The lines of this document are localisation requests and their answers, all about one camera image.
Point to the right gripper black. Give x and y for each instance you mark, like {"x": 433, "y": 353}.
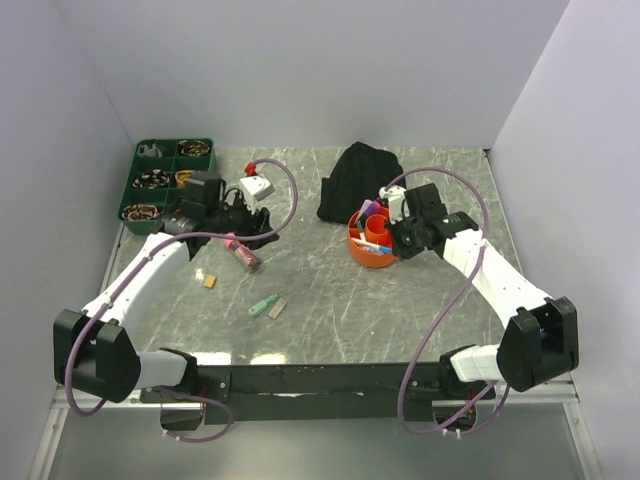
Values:
{"x": 402, "y": 252}

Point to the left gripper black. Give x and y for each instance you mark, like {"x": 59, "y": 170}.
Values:
{"x": 257, "y": 222}

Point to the pink cap clear tube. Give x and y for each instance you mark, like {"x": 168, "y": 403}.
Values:
{"x": 243, "y": 255}

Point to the purple cap black highlighter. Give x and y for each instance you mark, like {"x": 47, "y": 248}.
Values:
{"x": 369, "y": 207}

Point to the orange round pen holder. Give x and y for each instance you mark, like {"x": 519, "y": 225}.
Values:
{"x": 369, "y": 241}

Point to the small cork block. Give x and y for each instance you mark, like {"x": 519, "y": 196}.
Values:
{"x": 210, "y": 281}

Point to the long cork eraser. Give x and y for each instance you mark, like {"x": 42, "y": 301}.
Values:
{"x": 277, "y": 308}

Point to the mint green correction tape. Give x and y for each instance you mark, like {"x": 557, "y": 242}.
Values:
{"x": 263, "y": 304}

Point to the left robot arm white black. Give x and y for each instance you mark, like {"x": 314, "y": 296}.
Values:
{"x": 93, "y": 351}

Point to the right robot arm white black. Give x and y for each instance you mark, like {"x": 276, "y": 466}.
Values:
{"x": 540, "y": 340}

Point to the blue cap white marker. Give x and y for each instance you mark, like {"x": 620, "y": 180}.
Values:
{"x": 372, "y": 247}

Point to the black folded cloth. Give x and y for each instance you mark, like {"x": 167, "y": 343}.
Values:
{"x": 358, "y": 175}

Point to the yellow rubber band bundle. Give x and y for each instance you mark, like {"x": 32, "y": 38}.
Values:
{"x": 181, "y": 178}

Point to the brown band bundle top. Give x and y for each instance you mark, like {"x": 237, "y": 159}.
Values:
{"x": 193, "y": 148}

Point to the green compartment tray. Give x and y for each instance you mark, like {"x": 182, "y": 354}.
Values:
{"x": 170, "y": 162}

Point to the brown white band bundle middle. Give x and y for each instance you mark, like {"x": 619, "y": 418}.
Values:
{"x": 151, "y": 179}

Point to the brown white band bundle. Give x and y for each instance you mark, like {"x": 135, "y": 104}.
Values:
{"x": 151, "y": 179}
{"x": 140, "y": 212}

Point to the brown white band bundle bottom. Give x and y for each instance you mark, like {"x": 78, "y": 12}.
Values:
{"x": 140, "y": 212}

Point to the grey clips in tray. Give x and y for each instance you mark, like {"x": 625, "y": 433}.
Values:
{"x": 149, "y": 151}

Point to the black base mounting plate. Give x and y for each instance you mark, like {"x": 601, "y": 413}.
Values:
{"x": 331, "y": 391}

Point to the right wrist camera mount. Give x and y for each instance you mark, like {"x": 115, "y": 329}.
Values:
{"x": 395, "y": 198}

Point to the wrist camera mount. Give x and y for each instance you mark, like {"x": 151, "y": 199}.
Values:
{"x": 254, "y": 187}
{"x": 395, "y": 198}

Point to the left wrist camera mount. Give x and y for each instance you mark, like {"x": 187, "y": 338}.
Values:
{"x": 254, "y": 187}

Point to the aluminium rail frame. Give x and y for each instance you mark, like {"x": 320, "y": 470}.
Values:
{"x": 93, "y": 352}

